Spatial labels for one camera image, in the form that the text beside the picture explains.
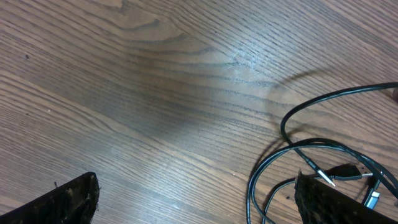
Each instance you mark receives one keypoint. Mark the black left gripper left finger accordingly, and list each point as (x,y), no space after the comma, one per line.
(73,202)

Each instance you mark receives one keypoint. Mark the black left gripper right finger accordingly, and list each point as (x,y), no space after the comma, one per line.
(320,204)

